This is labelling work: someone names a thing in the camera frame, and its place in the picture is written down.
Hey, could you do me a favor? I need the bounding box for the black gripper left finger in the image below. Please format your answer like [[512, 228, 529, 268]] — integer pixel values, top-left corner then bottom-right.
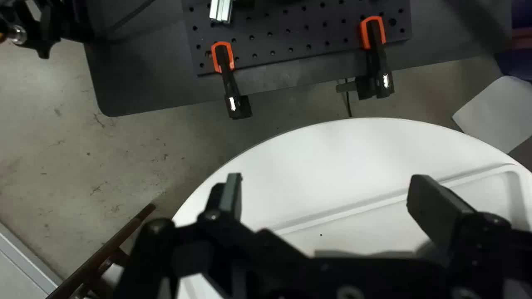
[[206, 173, 243, 219]]

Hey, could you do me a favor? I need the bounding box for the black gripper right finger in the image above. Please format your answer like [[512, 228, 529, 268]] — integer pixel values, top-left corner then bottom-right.
[[407, 175, 475, 249]]

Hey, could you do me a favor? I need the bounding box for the white plastic tray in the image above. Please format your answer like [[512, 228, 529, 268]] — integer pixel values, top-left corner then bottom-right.
[[269, 165, 532, 258]]

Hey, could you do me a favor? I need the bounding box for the white round table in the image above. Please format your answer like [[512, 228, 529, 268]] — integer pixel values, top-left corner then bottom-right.
[[173, 118, 530, 259]]

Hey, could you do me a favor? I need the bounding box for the orange black clamp right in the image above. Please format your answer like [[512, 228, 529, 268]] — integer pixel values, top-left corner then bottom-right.
[[336, 15, 394, 100]]

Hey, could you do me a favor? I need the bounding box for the orange black clamp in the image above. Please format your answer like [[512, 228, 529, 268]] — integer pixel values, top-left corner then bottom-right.
[[211, 40, 251, 120], [336, 15, 394, 100]]

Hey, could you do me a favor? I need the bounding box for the orange black clamp left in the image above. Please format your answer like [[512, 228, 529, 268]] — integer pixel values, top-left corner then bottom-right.
[[211, 40, 251, 120]]

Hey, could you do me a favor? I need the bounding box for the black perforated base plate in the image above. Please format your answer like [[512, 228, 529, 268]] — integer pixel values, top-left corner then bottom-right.
[[183, 0, 412, 77]]

